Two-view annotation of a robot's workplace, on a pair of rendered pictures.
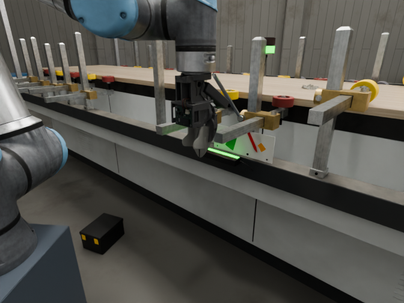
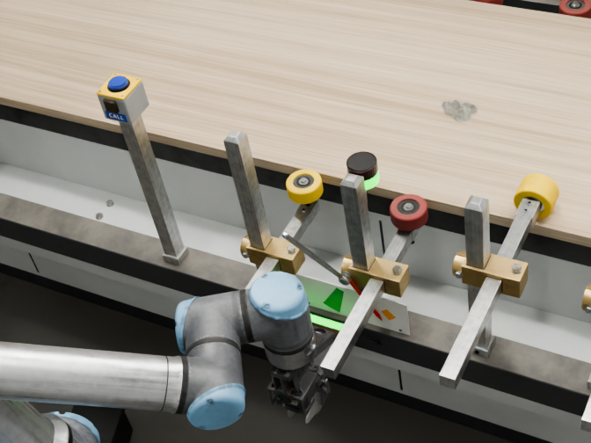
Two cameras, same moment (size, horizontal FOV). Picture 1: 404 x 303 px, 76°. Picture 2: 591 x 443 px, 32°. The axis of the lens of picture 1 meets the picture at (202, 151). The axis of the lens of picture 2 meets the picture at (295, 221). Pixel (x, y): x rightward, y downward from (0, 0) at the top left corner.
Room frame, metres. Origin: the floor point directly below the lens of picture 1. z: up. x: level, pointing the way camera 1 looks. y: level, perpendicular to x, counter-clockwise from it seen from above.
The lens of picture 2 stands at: (-0.52, 0.06, 2.46)
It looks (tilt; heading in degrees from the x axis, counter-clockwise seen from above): 45 degrees down; 355
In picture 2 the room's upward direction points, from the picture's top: 12 degrees counter-clockwise
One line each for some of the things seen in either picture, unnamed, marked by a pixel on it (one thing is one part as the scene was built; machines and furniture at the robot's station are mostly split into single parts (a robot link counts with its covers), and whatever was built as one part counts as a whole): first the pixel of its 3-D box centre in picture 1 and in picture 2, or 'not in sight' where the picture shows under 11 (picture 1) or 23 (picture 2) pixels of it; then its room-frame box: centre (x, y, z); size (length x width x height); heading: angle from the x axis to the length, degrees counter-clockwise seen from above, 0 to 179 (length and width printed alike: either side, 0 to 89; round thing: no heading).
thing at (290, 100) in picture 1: (281, 110); (410, 223); (1.00, -0.31, 0.85); 0.08 x 0.08 x 0.11
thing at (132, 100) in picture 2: not in sight; (123, 99); (1.24, 0.20, 1.18); 0.07 x 0.07 x 0.08; 49
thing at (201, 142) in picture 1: (200, 143); (311, 410); (0.60, 0.00, 0.86); 0.06 x 0.03 x 0.09; 139
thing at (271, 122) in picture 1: (259, 118); (375, 272); (0.90, -0.21, 0.85); 0.14 x 0.06 x 0.05; 49
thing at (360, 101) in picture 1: (340, 98); (489, 272); (0.73, -0.39, 0.95); 0.14 x 0.06 x 0.05; 49
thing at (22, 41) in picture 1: (28, 68); not in sight; (2.37, 1.52, 0.92); 0.04 x 0.04 x 0.48; 49
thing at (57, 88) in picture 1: (64, 88); not in sight; (1.82, 0.96, 0.83); 0.44 x 0.03 x 0.04; 139
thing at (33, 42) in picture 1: (39, 69); not in sight; (2.21, 1.33, 0.93); 0.04 x 0.04 x 0.48; 49
